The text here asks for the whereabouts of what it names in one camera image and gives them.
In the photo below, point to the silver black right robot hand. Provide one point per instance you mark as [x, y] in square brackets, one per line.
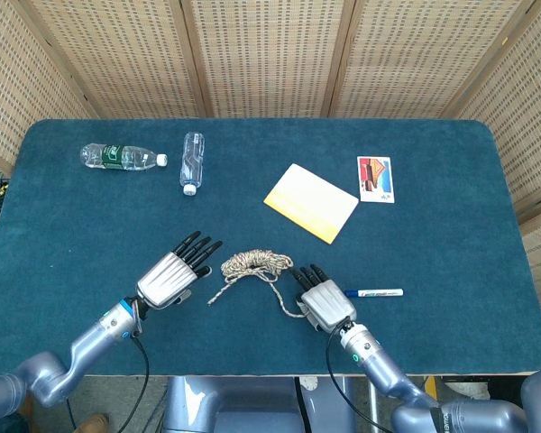
[329, 306]

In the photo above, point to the blue whiteboard marker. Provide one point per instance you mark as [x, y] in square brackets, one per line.
[378, 293]

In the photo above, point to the blue-grey robot torso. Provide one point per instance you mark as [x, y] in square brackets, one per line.
[252, 406]

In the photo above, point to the clear unlabelled plastic bottle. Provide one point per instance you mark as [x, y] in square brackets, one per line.
[192, 158]

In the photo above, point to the teal felt table cover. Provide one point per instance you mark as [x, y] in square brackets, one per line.
[117, 216]

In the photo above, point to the green label plastic bottle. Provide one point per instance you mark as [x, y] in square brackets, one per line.
[112, 156]

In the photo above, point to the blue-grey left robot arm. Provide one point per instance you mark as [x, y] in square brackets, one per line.
[90, 338]

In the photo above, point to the yellow and white booklet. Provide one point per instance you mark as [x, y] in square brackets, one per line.
[311, 203]

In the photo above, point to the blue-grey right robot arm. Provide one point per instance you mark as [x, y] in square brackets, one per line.
[387, 370]

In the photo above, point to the colourful picture card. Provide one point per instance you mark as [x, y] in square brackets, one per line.
[375, 178]

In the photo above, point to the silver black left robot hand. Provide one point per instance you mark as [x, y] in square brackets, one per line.
[167, 279]

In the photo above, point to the brown leather shoe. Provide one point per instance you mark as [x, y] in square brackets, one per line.
[94, 424]

